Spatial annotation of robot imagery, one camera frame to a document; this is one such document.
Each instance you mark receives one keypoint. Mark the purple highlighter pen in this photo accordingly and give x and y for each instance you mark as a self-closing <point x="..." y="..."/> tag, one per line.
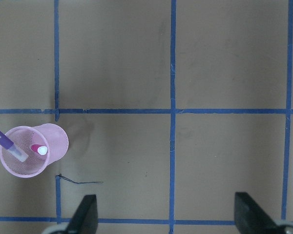
<point x="12" y="148"/>

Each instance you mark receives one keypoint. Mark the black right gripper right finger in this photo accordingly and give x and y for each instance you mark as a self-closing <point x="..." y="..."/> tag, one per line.
<point x="250" y="218"/>

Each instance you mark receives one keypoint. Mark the pink highlighter pen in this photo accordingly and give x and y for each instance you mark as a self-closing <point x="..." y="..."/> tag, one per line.
<point x="39" y="149"/>

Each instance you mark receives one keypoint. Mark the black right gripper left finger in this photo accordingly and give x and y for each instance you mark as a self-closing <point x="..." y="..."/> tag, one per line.
<point x="85" y="219"/>

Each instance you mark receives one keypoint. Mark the pink mesh cup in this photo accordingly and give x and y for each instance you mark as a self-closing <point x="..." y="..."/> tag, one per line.
<point x="44" y="145"/>

